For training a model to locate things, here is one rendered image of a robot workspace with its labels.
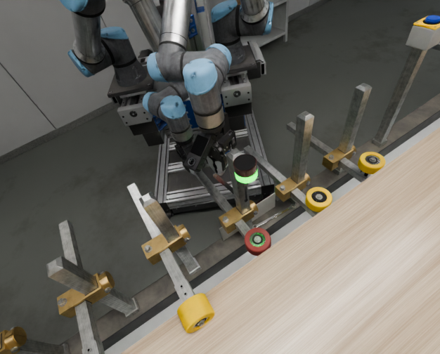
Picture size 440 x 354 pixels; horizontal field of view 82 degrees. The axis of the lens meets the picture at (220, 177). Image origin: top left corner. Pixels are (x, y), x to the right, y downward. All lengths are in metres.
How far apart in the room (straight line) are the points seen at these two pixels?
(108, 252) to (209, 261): 1.20
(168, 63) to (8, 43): 2.49
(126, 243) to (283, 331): 1.52
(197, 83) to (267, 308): 0.57
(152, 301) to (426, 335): 0.78
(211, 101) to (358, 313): 0.62
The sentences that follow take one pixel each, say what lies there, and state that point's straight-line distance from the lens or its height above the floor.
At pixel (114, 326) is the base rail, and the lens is 1.07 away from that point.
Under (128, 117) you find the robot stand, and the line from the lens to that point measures 1.31.
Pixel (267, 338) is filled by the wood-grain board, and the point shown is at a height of 0.90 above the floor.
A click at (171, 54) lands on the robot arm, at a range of 0.74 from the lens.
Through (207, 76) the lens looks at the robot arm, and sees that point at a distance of 0.59.
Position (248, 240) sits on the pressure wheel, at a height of 0.91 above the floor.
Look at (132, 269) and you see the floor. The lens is 1.94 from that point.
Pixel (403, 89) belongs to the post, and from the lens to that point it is 1.22.
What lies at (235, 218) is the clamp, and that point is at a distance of 0.87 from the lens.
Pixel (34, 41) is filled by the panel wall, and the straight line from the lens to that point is 3.12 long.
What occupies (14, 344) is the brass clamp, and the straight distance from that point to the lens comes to 0.92.
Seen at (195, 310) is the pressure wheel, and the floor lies 0.98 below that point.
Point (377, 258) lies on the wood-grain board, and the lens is 0.83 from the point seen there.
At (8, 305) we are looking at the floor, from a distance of 2.39.
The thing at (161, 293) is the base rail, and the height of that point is 0.70.
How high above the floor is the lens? 1.62
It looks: 50 degrees down
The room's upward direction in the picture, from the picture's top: 14 degrees counter-clockwise
